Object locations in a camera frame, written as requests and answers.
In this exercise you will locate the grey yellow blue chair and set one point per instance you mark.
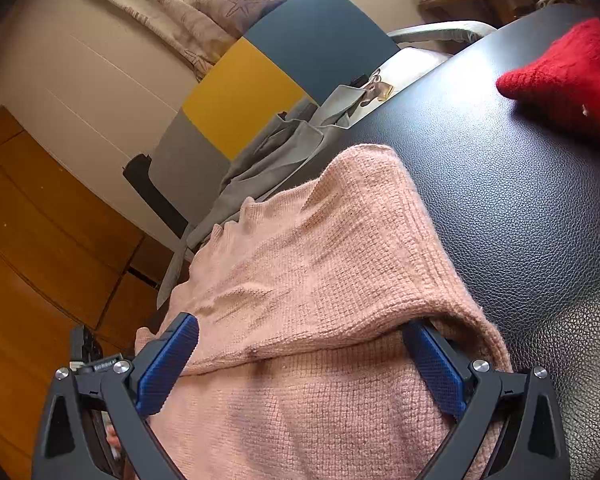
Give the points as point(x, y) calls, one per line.
point(298, 53)

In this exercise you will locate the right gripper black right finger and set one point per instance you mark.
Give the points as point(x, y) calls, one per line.
point(532, 443)

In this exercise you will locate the grey garment on chair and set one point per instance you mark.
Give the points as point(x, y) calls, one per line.
point(275, 169)

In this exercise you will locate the red knit garment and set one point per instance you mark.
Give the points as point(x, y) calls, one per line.
point(564, 83)

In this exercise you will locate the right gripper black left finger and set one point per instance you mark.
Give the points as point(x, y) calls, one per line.
point(71, 441)

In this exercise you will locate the pink knit sweater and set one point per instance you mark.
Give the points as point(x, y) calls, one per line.
point(300, 371)

